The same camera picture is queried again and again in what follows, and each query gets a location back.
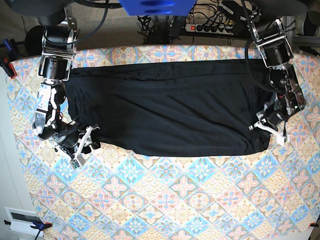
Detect upper left table clamp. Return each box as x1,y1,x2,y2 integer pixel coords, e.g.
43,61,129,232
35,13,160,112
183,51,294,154
0,39,17,79

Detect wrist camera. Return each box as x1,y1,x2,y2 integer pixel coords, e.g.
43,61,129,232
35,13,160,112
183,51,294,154
69,155,86,170
276,135,290,147

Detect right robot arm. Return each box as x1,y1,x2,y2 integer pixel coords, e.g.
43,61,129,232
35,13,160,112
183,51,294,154
32,6,100,168

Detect lower left table clamp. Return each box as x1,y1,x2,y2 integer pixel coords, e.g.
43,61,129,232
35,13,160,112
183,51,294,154
4,220,53,240

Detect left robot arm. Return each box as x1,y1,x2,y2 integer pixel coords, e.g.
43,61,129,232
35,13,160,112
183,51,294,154
244,9,307,146

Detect patterned tile tablecloth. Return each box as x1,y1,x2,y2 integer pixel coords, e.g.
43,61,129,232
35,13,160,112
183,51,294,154
6,54,320,240

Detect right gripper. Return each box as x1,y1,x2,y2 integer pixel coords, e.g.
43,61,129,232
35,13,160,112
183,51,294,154
49,123,101,159

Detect black round stool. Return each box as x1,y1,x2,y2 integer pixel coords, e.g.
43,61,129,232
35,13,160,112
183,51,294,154
24,25,44,56

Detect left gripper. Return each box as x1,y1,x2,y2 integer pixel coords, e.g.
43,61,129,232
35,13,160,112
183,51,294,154
248,102,290,140

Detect table clamp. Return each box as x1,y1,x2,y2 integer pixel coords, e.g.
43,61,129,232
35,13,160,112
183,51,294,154
4,220,53,240
309,222,320,228
0,39,17,79

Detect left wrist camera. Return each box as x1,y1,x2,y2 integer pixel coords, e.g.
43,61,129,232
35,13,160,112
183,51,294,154
276,135,290,147

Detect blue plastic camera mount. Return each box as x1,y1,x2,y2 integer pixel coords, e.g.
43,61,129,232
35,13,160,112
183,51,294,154
119,0,196,16

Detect white wall outlet box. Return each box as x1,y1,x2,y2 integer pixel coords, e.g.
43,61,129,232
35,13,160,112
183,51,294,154
5,207,41,236

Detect black long-sleeve t-shirt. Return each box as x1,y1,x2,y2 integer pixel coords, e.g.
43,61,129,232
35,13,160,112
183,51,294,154
65,59,273,157

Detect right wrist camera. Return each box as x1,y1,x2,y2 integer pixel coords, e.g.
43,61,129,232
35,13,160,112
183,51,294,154
69,155,86,170

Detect white power strip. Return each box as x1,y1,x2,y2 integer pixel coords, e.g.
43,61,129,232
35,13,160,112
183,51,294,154
184,23,233,35

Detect lower right table clamp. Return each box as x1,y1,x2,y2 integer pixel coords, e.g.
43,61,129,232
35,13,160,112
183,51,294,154
309,222,320,228

